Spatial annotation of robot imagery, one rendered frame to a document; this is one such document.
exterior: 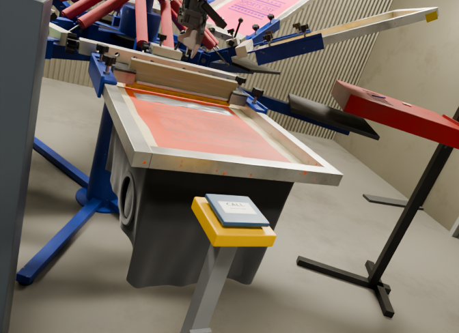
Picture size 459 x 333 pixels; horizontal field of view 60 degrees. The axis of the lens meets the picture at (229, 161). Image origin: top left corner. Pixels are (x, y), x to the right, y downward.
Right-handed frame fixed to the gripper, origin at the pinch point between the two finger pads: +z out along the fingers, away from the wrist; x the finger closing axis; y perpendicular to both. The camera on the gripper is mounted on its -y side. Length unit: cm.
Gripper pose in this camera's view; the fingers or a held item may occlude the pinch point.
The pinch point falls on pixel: (192, 53)
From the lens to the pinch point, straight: 145.5
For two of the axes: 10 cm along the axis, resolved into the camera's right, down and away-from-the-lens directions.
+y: -8.8, -1.0, -4.6
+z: -2.9, 8.9, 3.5
